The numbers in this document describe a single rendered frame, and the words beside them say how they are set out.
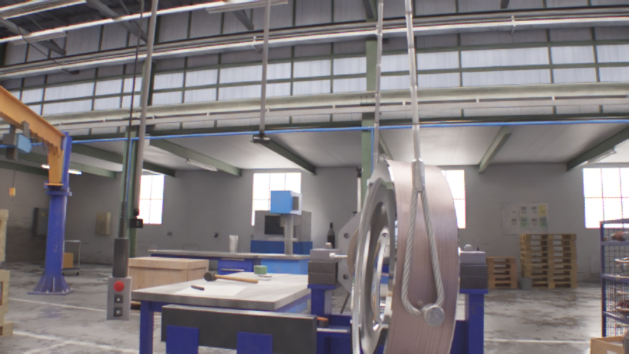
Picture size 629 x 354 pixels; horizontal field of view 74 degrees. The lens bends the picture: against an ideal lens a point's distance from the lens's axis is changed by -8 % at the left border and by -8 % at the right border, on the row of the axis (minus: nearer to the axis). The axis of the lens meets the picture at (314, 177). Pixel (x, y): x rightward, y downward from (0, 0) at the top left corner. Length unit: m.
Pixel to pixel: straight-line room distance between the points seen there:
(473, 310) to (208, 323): 1.04
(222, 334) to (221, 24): 8.99
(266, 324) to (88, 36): 11.16
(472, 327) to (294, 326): 0.71
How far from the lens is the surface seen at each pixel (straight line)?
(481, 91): 8.22
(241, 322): 1.78
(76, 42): 12.65
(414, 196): 0.55
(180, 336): 1.89
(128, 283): 1.43
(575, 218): 14.03
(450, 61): 9.04
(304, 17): 9.75
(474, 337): 1.94
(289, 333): 1.73
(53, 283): 9.23
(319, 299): 1.95
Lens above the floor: 1.16
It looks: 8 degrees up
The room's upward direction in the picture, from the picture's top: 1 degrees clockwise
